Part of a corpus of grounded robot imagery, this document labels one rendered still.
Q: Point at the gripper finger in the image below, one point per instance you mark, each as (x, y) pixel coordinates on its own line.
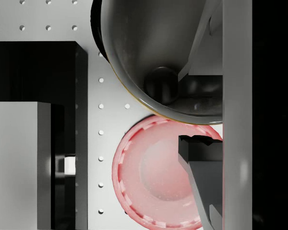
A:
(206, 182)
(206, 48)

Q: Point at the black mug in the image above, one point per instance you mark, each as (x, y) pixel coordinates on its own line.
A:
(139, 36)

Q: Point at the red plate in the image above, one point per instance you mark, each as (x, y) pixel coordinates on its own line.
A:
(153, 172)

